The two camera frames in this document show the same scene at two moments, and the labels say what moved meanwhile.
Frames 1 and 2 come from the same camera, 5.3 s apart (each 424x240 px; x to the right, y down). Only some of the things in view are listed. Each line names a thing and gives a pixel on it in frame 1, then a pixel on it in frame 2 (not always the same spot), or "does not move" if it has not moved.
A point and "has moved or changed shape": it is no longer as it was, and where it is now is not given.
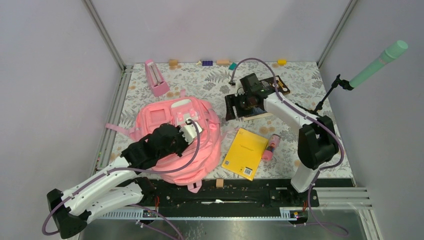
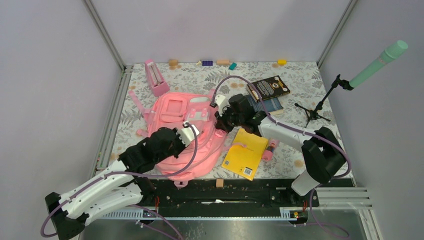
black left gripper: (185, 143) does not move
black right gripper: (231, 101) -> (221, 123)
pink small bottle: (268, 154) does not move
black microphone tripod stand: (344, 84) does not move
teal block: (232, 66) does not move
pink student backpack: (198, 159) has moved or changed shape
